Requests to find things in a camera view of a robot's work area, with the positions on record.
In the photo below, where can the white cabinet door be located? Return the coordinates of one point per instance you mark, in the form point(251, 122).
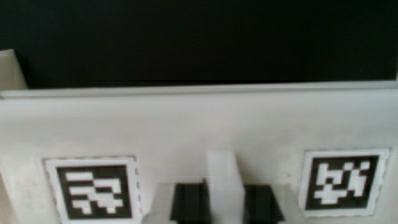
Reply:
point(169, 123)

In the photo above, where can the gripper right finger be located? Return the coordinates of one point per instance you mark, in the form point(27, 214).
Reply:
point(262, 210)

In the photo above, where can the white U-shaped border frame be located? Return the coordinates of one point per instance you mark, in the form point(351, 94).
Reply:
point(11, 74)

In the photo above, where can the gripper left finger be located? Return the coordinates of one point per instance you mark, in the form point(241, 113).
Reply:
point(191, 204)

